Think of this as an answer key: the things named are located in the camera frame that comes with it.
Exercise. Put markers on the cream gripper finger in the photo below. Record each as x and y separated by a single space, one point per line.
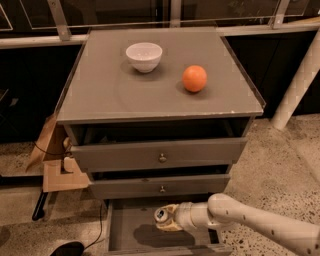
170 209
168 226

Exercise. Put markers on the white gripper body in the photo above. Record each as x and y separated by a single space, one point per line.
182 216

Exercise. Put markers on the metal railing frame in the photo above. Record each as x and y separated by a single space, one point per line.
38 23

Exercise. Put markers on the black shoe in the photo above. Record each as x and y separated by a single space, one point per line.
69 249

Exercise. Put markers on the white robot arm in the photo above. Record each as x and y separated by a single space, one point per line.
221 211

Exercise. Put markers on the grey drawer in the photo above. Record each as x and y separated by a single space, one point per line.
160 182
157 144
131 231

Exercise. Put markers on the silver redbull can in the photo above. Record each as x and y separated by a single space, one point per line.
161 215

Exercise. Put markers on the orange fruit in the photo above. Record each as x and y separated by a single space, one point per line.
194 78

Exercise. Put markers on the grey drawer cabinet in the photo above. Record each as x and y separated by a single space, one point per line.
106 87

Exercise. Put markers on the grey bottom drawer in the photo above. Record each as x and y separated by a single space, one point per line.
131 231

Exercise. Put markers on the grey middle drawer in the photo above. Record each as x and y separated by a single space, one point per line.
160 182

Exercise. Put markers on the white ceramic bowl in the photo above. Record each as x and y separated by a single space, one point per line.
144 56

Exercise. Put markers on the black floor bar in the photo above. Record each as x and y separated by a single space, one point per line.
39 208

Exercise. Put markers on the grey top drawer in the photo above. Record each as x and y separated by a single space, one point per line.
157 144

